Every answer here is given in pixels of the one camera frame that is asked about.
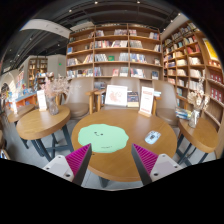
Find green blob mouse pad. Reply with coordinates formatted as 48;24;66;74
78;124;129;153

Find round wooden left table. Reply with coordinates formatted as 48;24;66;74
16;105;74;161

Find beige left armchair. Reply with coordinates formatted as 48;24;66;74
65;77;96;119

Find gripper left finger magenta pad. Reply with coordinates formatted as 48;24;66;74
42;143;93;187

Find far wooden bookshelf left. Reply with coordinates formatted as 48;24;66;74
28;57;48;87

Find glass vase dried flowers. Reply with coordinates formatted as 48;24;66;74
187;77;210;128

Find wooden bookshelf right wall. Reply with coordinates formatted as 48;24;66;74
162;21;224;130

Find framed white picture card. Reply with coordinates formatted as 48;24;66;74
105;85;128;106

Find stack of books right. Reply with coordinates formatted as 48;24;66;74
175;108;192;120

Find beige centre armchair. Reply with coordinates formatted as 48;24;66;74
94;76;158;116

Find small round table far-left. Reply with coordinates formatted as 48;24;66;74
8;104;35;124

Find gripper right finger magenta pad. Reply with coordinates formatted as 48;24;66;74
130;143;183;186

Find dark book on chair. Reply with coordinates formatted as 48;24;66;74
127;92;139;107

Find white sign on stand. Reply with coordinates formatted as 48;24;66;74
139;87;154;117

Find beige right armchair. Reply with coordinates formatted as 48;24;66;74
152;80;179;127

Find glass vase pink flowers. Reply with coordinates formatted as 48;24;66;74
41;76;69;115

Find round wooden right table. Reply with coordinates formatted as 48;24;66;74
176;118;219;166

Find beige armchair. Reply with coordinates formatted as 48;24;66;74
152;80;179;127
65;77;96;119
94;76;158;116

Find white sign left table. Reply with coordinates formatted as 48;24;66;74
37;90;47;111

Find large wooden bookshelf back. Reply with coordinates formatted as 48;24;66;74
66;23;164;84

